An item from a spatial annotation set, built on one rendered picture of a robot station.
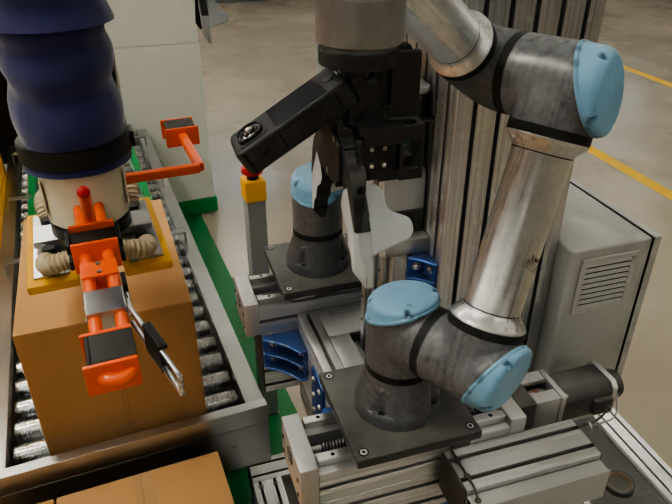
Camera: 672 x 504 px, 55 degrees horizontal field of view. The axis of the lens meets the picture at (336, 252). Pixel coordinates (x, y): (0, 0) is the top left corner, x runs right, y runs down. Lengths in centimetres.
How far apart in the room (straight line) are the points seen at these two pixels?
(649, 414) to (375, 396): 192
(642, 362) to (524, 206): 228
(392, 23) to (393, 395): 69
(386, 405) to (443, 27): 60
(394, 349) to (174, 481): 88
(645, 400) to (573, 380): 160
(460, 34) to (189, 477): 127
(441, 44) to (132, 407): 125
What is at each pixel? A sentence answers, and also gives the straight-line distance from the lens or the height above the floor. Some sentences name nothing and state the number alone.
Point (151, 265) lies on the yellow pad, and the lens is 143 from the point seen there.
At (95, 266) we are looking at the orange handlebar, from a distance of 121.
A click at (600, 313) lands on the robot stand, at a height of 107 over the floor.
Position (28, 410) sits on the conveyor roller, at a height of 53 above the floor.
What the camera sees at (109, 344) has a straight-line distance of 99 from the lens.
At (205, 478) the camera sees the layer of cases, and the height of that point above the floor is 54.
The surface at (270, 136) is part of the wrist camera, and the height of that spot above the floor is 166.
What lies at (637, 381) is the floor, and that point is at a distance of 305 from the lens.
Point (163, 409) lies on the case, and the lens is 181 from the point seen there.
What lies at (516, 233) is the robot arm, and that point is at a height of 142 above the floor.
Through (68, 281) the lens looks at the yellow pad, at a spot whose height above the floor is 113.
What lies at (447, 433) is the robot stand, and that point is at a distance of 114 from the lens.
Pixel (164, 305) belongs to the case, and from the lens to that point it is 161.
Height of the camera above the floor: 185
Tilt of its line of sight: 31 degrees down
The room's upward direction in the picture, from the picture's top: straight up
